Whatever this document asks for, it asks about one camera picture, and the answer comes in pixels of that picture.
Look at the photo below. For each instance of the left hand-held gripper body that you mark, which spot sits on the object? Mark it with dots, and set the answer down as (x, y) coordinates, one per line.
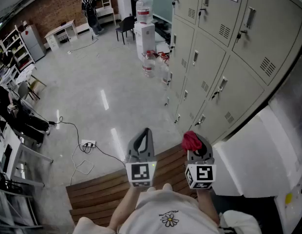
(140, 172)

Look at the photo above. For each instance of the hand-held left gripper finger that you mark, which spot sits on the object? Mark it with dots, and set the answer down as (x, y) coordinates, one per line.
(149, 147)
(134, 145)

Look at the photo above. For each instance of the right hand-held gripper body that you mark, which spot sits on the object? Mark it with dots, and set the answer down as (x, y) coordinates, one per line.
(201, 174)

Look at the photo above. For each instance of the red cloth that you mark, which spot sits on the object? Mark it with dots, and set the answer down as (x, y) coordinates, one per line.
(190, 140)

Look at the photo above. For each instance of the grey metal cabinet door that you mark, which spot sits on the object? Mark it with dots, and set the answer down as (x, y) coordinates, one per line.
(275, 33)

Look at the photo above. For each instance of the person's right forearm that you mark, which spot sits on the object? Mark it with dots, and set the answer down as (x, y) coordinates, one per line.
(207, 206)

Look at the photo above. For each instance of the person's left forearm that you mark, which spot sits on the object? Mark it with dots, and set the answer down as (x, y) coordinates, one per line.
(121, 208)

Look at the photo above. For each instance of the person's white shirt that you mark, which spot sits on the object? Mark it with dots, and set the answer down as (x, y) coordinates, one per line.
(165, 203)

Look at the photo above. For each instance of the large white covered block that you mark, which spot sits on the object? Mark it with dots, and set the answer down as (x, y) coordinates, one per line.
(251, 155)

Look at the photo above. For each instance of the white power strip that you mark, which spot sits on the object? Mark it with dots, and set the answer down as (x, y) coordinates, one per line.
(88, 143)

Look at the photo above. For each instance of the brown wooden slat platform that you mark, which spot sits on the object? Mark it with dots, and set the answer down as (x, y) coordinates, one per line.
(100, 194)

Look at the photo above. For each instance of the clear water jug red label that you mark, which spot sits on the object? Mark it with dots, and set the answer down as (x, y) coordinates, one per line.
(148, 66)

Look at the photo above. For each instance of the white water dispenser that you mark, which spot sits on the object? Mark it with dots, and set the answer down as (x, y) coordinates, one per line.
(145, 40)

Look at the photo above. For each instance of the beige metal locker unit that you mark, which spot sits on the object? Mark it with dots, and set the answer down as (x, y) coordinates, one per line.
(209, 45)

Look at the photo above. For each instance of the black chair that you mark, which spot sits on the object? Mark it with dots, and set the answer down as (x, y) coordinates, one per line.
(125, 25)

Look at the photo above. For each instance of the black key in lock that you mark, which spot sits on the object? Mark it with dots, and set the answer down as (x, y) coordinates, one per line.
(238, 36)
(202, 11)
(174, 2)

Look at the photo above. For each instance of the white table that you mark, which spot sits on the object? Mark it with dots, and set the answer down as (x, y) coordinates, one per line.
(13, 140)

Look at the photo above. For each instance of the grey chair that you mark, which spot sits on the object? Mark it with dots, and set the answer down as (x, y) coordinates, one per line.
(23, 89)

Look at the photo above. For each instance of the large clear water bottle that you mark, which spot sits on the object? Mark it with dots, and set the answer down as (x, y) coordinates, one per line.
(144, 10)

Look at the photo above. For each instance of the white desk with drawers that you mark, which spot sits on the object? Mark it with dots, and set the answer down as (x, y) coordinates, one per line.
(59, 30)

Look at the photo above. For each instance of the grey refrigerator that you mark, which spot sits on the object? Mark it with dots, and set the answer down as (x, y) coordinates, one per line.
(32, 43)

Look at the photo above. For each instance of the white open shelf unit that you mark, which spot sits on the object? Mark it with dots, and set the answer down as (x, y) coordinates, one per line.
(15, 47)

